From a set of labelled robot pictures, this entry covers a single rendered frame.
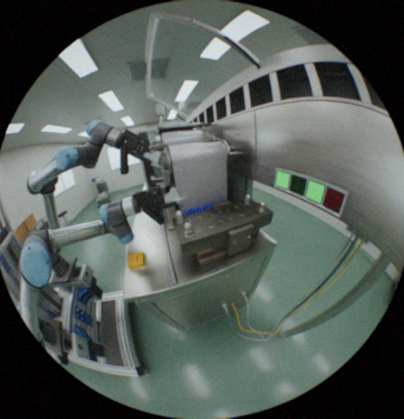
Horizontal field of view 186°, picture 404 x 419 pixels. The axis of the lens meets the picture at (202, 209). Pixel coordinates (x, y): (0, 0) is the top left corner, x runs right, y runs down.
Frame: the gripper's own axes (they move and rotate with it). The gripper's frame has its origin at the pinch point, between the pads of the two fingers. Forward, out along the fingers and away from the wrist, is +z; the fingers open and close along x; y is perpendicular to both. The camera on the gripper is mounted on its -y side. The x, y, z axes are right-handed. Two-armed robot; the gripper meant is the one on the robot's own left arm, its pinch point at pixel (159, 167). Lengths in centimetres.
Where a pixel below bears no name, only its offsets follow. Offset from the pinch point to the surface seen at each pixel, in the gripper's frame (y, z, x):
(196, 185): 1.6, 16.5, -5.8
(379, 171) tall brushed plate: 29, 24, -59
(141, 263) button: -34.1, 7.0, -18.8
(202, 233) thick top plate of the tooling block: -10.0, 19.2, -23.6
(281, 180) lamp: 19.5, 30.8, -29.0
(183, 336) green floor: -109, 61, -35
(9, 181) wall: -160, -323, 114
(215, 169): 11.7, 20.1, -5.8
